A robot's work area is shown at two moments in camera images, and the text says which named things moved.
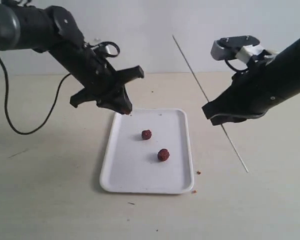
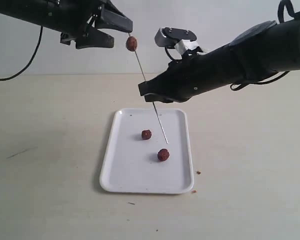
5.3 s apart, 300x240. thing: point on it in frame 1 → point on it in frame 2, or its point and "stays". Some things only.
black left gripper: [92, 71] → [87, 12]
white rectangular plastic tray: [149, 151] stays
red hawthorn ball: [146, 134] stays
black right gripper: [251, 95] → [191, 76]
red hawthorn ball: [127, 112] → [131, 43]
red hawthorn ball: [163, 154] stays
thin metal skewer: [209, 101] → [153, 103]
